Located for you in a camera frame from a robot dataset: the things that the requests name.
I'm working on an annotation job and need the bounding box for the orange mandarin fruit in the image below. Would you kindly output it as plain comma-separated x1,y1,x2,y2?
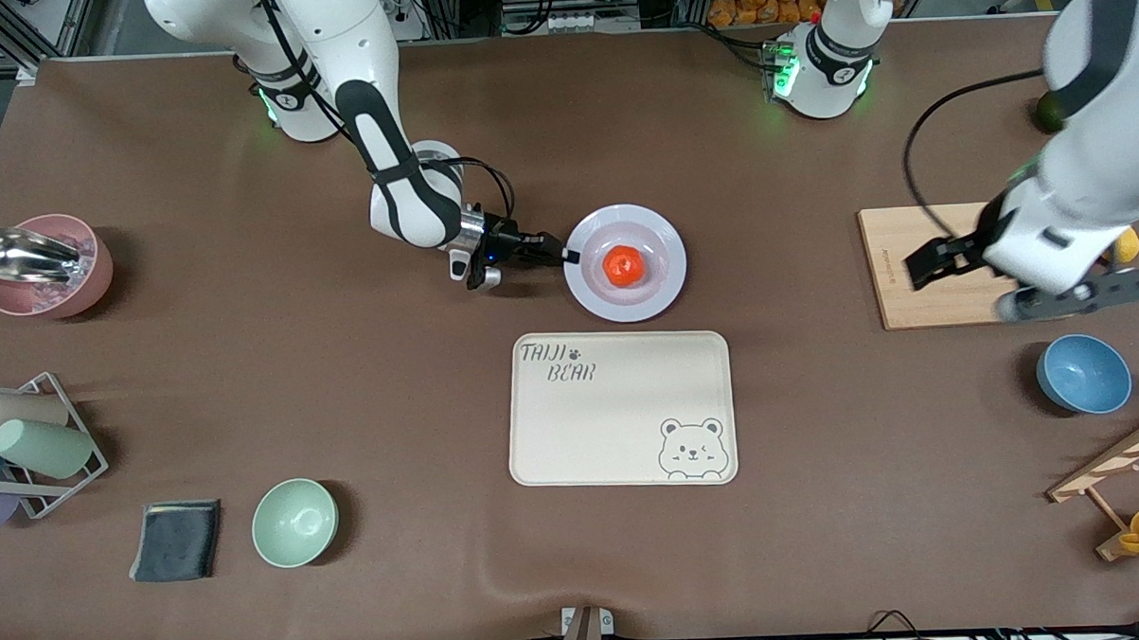
601,244,647,290

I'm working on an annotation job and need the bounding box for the lavender round plate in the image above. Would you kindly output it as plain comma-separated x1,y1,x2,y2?
561,201,691,326

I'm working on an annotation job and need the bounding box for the wooden cutting board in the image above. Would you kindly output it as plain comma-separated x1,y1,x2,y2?
856,200,1040,332

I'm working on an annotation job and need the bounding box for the blue bowl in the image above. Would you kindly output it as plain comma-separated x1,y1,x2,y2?
1034,331,1134,418

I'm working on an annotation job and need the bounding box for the cream bear print tray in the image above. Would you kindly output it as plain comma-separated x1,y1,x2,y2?
504,327,740,493

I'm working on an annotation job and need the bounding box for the slim white power strip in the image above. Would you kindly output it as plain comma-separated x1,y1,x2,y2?
532,9,610,35

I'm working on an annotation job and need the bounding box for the large white power strip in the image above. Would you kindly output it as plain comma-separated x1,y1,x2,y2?
383,0,428,44

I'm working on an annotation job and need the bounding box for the wooden dish rack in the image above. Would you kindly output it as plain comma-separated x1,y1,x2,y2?
1043,404,1139,564

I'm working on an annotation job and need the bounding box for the brown table mat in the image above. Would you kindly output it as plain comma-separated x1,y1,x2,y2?
0,11,1139,640

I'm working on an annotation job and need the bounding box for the mint green bowl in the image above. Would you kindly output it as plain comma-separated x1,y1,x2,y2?
249,476,341,571

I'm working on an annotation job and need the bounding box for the dark grey folded cloth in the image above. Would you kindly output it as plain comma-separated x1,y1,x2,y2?
126,499,225,584

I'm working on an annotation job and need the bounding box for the pink bowl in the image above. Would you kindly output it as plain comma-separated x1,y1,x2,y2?
0,213,116,322

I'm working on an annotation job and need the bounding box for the metal ladle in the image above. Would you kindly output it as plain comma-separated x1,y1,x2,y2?
0,225,81,284

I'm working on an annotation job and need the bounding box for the mint green cup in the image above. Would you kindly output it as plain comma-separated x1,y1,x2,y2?
0,416,98,483

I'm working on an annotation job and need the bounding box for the beige cup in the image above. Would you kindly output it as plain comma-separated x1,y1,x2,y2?
0,390,70,436

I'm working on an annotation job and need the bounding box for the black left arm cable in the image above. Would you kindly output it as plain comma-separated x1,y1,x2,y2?
900,68,1053,243

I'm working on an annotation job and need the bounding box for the black floor cable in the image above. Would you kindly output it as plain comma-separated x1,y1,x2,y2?
863,601,1139,640

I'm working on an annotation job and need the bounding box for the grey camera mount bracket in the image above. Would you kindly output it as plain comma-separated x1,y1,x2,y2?
553,605,615,640

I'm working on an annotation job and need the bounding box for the grey wire cup rack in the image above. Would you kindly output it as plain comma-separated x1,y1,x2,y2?
0,369,111,521

